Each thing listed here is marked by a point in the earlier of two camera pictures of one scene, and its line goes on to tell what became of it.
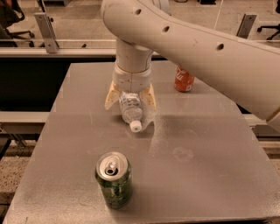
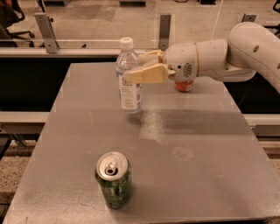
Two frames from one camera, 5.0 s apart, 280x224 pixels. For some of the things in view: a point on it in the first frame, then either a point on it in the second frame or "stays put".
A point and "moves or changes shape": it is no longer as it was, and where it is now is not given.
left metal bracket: x=46 y=30 stays put
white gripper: x=131 y=80 → x=180 y=61
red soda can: x=184 y=81 stays put
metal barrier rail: x=62 y=52 stays put
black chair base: x=259 y=29 → x=274 y=6
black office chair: x=10 y=14 stays put
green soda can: x=114 y=176 stays put
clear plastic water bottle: x=132 y=110 moves or changes shape
